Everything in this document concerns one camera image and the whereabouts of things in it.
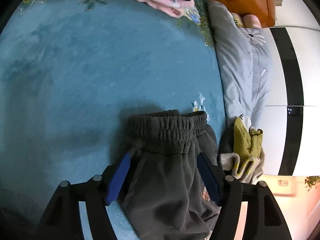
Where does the teal floral bed blanket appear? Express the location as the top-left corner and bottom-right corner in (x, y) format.
(1, 0), (225, 239)

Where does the white black wardrobe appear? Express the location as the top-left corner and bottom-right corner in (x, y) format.
(257, 0), (320, 177)

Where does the beige fleece yellow-pattern garment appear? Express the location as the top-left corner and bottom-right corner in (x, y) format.
(220, 115), (265, 184)

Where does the light blue floral duvet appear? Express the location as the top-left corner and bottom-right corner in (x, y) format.
(208, 1), (272, 128)

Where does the pink pillow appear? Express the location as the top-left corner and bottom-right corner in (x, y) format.
(232, 13), (262, 29)

